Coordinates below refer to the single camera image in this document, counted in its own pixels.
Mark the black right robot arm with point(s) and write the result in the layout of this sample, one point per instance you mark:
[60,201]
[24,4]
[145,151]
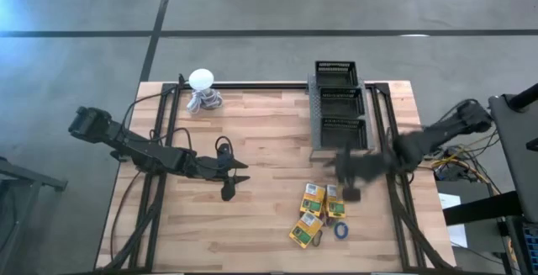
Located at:
[445,130]

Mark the wide black elastic band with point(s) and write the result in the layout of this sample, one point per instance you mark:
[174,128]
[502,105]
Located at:
[314,238]

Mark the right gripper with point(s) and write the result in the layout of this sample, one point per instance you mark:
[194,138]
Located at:
[370,167]

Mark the grey metal bench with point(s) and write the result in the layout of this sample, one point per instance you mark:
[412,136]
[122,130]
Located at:
[25,178]

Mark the white paper sheet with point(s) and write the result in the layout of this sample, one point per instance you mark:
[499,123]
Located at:
[458,235]

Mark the blue-violet coil wristband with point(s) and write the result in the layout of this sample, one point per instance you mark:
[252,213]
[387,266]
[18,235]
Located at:
[335,230]

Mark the backlit keyboard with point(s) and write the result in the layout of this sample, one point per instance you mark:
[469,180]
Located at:
[531,241]

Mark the black flat bar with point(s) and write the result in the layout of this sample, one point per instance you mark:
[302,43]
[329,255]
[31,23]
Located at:
[483,207]

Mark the grey perforated metal shelf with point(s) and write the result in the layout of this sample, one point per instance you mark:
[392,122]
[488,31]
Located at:
[313,111]

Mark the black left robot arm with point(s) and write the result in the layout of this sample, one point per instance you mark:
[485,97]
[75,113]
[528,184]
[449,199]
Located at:
[138,149]

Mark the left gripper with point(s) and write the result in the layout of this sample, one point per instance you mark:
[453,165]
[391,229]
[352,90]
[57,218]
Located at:
[210,167]

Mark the black aluminium table frame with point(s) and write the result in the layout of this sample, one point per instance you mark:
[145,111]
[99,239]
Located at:
[260,86]

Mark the black mesh basket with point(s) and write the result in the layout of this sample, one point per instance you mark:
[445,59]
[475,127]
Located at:
[336,75]
[341,104]
[342,134]

